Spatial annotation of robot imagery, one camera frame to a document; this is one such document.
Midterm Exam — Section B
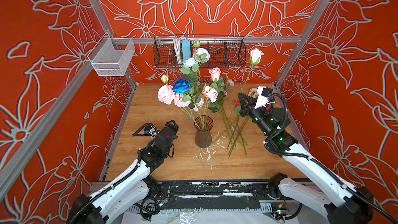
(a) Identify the light blue box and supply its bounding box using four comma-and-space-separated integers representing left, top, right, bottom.
181, 39, 192, 63

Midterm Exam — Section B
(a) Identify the small pink flower bunch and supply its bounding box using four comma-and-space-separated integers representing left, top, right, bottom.
212, 77, 249, 151

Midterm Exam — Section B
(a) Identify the pink rose bunch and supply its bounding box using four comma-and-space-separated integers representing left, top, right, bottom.
249, 88, 259, 99

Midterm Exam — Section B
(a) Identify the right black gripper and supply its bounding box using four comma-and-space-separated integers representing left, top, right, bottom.
239, 92, 275, 137

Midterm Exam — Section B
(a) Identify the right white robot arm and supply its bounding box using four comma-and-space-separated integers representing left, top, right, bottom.
238, 86, 398, 224

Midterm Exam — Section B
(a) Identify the pink peony stem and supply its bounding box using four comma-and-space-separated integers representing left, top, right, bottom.
157, 74, 206, 128

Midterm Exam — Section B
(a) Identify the black wire wall basket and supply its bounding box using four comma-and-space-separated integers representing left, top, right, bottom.
153, 34, 247, 68

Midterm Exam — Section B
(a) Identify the white green flower stem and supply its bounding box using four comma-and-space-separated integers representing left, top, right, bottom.
180, 40, 210, 116

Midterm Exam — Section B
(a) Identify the blue rose stem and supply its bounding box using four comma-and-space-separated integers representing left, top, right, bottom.
173, 78, 204, 130

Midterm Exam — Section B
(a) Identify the clear acrylic wall bin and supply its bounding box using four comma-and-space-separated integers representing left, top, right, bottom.
88, 33, 135, 76

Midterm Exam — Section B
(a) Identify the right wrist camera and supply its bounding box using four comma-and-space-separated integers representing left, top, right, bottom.
255, 86, 273, 109

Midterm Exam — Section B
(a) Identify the white cable bundle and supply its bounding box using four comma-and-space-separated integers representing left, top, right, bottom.
172, 36, 184, 66

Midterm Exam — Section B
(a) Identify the dark smoked glass vase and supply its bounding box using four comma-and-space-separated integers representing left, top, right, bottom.
195, 115, 214, 148

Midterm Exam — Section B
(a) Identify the white pink rose stem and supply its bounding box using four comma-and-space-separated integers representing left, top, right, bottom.
214, 48, 264, 142

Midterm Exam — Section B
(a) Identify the red rose stem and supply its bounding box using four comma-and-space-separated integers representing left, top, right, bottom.
227, 100, 248, 157

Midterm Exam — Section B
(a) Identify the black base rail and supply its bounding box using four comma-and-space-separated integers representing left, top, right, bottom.
149, 179, 297, 213

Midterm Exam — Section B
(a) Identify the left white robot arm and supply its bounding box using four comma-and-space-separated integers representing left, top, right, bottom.
66, 120, 179, 224

